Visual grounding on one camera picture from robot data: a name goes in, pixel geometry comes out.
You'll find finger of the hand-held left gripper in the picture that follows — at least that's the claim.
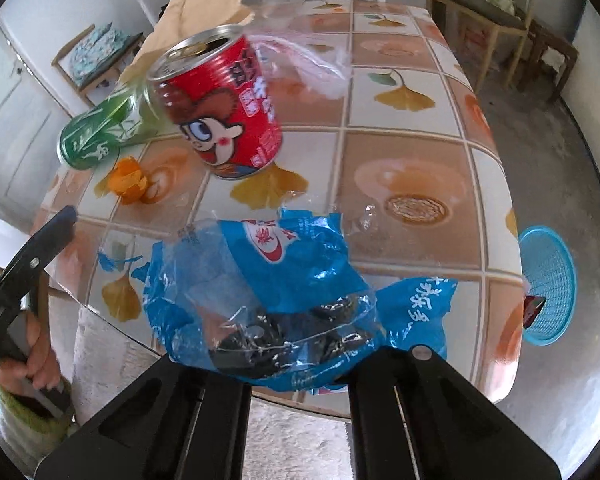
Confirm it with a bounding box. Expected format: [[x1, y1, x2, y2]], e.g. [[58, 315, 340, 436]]
[[0, 205, 79, 341]]

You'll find person's left hand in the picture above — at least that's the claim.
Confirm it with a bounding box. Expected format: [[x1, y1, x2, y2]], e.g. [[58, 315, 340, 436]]
[[0, 307, 65, 391]]

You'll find brown paper bag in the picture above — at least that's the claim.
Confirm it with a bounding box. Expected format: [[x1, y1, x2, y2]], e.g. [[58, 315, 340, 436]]
[[120, 0, 256, 86]]

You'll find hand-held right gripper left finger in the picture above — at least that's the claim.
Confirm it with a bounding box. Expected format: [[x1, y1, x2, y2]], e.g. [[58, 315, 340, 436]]
[[34, 352, 253, 480]]

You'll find blue plastic basket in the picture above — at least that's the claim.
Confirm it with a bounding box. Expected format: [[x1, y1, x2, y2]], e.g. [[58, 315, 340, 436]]
[[517, 225, 578, 346]]

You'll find orange peel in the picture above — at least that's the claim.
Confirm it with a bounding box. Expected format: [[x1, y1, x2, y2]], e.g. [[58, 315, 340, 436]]
[[107, 156, 148, 206]]

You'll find person's left forearm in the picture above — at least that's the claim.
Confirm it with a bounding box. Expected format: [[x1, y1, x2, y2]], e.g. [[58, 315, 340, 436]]
[[0, 370, 78, 471]]

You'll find clear red printed plastic bag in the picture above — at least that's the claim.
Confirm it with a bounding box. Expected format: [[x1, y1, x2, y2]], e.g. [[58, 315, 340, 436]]
[[245, 0, 356, 101]]

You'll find red cartoon print can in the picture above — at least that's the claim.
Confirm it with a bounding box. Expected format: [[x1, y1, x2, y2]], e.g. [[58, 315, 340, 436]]
[[146, 24, 284, 181]]

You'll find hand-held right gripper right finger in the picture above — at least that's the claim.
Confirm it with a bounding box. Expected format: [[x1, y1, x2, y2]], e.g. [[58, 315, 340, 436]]
[[347, 344, 563, 480]]

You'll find wooden chair dark seat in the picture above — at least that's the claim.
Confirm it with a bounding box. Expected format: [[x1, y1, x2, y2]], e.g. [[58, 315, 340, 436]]
[[425, 0, 538, 96], [51, 22, 146, 106]]

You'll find white panel door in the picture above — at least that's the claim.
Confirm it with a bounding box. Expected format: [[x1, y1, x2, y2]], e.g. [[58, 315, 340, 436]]
[[0, 20, 76, 211]]

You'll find red squirrel print snack bag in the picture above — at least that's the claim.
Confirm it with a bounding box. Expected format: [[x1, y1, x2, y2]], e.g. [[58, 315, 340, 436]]
[[522, 294, 547, 331]]

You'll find dark wooden stool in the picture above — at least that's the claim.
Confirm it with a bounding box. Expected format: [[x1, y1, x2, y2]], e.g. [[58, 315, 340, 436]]
[[522, 20, 581, 106]]

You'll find ginkgo patterned tablecloth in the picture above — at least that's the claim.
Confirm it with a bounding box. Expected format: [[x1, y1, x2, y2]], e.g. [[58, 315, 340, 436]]
[[45, 0, 526, 403]]

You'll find floral cushion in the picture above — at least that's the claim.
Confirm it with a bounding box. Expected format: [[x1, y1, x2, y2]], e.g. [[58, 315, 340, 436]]
[[69, 27, 131, 86]]

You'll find blue plastic wrapper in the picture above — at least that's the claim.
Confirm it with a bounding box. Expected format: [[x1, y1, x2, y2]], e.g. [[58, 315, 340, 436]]
[[97, 210, 458, 396]]

